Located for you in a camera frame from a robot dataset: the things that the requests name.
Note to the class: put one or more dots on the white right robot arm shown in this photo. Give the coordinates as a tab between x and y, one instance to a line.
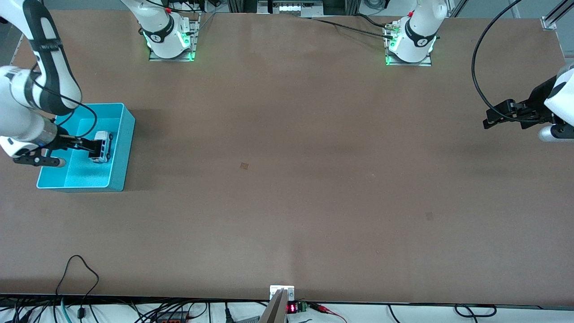
49	67

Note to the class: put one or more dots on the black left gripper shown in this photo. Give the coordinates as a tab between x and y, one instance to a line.
539	101

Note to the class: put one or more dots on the teal plastic bin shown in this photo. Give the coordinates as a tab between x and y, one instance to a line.
89	177

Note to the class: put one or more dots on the aluminium profile with bracket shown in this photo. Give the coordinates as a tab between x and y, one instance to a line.
548	23

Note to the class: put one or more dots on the red digit display module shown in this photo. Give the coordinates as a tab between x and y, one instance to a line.
291	308

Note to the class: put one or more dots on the white lit control device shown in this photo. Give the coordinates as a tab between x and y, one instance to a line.
289	8

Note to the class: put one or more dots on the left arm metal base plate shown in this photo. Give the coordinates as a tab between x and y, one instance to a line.
408	64

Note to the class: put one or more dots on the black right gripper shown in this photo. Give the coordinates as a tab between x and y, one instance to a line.
64	141

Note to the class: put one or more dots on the white jeep toy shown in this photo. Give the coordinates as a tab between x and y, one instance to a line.
104	143

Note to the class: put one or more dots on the black and red box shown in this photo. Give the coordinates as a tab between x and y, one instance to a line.
170	319

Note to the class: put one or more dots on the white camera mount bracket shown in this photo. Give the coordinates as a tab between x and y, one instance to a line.
289	290

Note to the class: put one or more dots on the grey camera mount bar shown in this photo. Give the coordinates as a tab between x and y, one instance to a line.
273	312

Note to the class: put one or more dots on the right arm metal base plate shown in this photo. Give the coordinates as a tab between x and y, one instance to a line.
170	58

